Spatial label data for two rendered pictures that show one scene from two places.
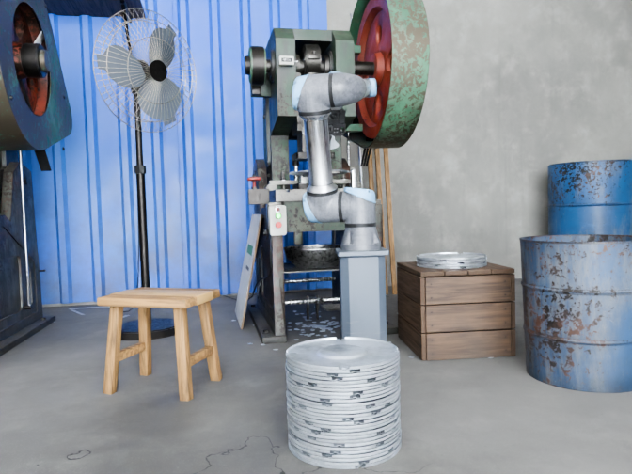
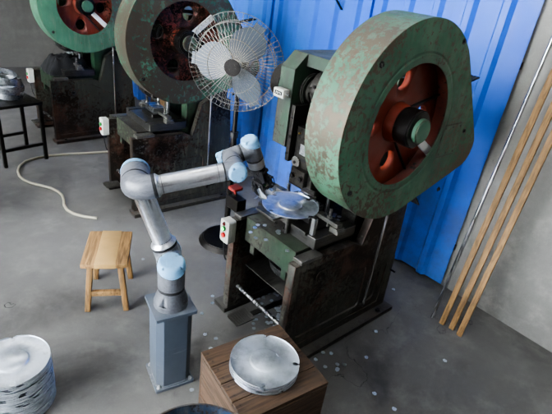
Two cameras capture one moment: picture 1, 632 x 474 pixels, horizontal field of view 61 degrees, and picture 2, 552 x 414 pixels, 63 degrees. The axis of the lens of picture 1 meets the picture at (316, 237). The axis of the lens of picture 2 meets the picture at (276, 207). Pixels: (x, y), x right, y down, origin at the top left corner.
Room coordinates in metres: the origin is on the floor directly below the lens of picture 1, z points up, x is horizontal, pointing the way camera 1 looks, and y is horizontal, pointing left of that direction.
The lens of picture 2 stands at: (1.52, -1.70, 1.81)
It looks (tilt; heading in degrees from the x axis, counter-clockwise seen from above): 27 degrees down; 58
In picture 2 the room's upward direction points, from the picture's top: 8 degrees clockwise
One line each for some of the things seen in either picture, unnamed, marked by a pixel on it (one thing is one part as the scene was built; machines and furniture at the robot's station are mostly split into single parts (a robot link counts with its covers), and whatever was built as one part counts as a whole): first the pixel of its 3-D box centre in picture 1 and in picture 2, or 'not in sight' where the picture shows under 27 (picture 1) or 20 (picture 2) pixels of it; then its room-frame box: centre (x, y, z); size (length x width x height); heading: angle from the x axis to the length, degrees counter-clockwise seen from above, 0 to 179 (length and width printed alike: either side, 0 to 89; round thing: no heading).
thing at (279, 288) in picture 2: (316, 266); (296, 273); (2.79, 0.00, 0.31); 0.43 x 0.42 x 0.01; 102
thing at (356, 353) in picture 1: (341, 352); (11, 360); (1.36, -0.06, 0.24); 0.29 x 0.29 x 0.01
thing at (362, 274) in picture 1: (362, 308); (170, 339); (2.00, -0.17, 0.23); 0.19 x 0.19 x 0.45; 1
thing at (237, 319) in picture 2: (323, 303); (273, 304); (2.65, -0.03, 0.14); 0.59 x 0.10 x 0.05; 12
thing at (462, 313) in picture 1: (451, 305); (259, 395); (2.28, -0.57, 0.18); 0.40 x 0.38 x 0.35; 5
